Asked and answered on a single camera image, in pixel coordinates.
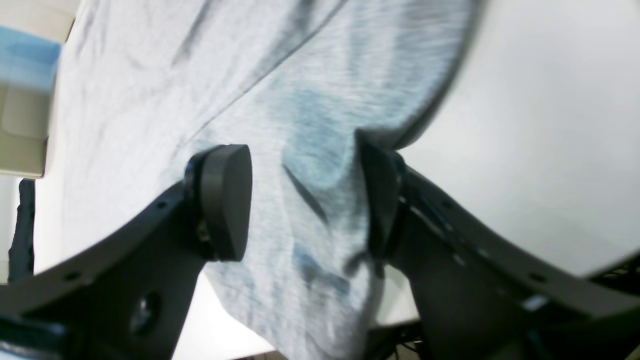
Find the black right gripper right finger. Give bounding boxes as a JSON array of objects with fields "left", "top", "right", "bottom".
[{"left": 358, "top": 140, "right": 639, "bottom": 360}]

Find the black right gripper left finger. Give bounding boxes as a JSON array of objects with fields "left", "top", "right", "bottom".
[{"left": 0, "top": 145, "right": 252, "bottom": 360}]

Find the grey T-shirt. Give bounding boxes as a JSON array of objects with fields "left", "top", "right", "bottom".
[{"left": 34, "top": 0, "right": 478, "bottom": 360}]

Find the black object right edge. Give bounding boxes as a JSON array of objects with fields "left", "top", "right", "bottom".
[{"left": 7, "top": 178, "right": 35, "bottom": 284}]

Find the grey bin front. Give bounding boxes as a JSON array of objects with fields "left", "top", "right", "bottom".
[{"left": 0, "top": 0, "right": 81, "bottom": 179}]

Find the blue cloth in bin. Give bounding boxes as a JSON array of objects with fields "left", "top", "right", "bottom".
[{"left": 0, "top": 26, "right": 62, "bottom": 94}]

